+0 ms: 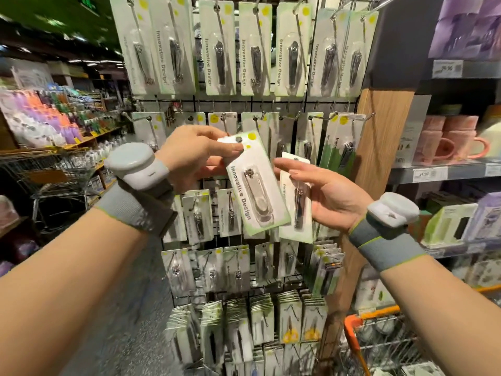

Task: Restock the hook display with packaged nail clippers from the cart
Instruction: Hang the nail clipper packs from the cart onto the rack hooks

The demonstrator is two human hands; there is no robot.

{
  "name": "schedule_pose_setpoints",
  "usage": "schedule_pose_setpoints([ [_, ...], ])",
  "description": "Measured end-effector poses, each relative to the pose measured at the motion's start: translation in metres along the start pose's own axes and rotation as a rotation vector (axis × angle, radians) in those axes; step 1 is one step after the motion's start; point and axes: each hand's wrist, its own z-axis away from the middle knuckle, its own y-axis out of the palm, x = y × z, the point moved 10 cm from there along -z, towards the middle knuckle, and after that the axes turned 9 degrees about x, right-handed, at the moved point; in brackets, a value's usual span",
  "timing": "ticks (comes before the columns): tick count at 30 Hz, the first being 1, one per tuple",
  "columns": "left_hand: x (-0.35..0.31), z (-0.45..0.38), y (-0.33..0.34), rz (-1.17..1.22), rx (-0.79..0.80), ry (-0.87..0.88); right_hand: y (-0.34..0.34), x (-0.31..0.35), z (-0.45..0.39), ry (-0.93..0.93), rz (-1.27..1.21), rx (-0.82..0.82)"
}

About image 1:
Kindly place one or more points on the person's right hand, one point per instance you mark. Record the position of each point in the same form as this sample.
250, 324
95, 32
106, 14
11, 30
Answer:
336, 201

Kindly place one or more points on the person's left hand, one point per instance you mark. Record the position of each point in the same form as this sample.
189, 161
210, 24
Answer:
188, 156

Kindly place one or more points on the white carded nail clipper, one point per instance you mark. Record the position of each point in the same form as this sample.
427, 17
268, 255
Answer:
258, 192
300, 211

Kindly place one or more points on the rows of hung nail clipper packs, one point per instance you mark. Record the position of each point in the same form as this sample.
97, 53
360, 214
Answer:
258, 51

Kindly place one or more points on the person's right forearm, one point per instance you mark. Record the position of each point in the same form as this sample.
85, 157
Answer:
454, 325

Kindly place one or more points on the person's left forearm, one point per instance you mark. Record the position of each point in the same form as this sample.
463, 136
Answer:
62, 301

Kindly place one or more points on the wooden laundry shelf unit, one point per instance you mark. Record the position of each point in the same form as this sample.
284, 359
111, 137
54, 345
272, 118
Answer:
98, 141

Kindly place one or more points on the large white product box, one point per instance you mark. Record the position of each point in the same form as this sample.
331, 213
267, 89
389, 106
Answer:
411, 129

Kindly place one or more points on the grey kitchenware shelf unit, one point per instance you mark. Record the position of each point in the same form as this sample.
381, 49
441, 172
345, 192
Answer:
446, 172

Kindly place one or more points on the empty silver shopping cart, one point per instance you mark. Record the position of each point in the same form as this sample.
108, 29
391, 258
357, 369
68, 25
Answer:
47, 176

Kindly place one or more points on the lavender product box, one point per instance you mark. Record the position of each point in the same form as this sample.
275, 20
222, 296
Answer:
485, 215

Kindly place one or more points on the wooden detergent shelf unit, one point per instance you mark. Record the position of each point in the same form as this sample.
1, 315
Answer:
8, 231

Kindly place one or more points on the green white box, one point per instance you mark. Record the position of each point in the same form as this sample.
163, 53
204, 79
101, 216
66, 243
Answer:
448, 227

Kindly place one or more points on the row of pastel laundry bottles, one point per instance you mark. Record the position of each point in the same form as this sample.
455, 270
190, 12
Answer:
47, 117

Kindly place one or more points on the green hanging ceiling decor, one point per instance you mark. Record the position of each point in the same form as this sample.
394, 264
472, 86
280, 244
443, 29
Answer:
47, 15

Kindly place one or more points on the purple boxed appliance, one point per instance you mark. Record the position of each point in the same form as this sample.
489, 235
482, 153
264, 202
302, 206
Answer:
470, 27

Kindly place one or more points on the wooden post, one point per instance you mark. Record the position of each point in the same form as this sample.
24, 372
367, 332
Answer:
376, 145

